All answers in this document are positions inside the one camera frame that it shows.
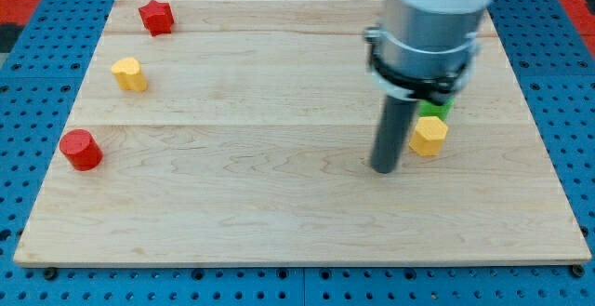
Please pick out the red star block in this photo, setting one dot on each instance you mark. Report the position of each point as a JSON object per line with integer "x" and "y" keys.
{"x": 157, "y": 17}

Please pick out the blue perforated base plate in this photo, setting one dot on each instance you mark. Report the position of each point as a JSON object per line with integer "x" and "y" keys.
{"x": 546, "y": 42}

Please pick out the red cylinder block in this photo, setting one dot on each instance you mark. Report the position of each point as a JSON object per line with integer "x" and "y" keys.
{"x": 80, "y": 149}

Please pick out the yellow heart block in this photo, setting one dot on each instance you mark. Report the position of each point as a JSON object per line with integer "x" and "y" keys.
{"x": 129, "y": 75}

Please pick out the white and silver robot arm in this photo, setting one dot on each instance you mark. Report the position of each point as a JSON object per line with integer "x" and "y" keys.
{"x": 425, "y": 49}

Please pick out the green block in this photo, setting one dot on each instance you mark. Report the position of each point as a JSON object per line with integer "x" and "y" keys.
{"x": 426, "y": 109}

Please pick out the light wooden board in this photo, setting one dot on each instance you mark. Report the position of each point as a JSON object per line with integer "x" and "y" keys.
{"x": 250, "y": 147}

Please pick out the yellow hexagon block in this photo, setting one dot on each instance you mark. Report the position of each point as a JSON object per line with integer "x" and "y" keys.
{"x": 429, "y": 135}

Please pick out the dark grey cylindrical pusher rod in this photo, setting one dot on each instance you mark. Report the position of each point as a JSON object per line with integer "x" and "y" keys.
{"x": 392, "y": 129}

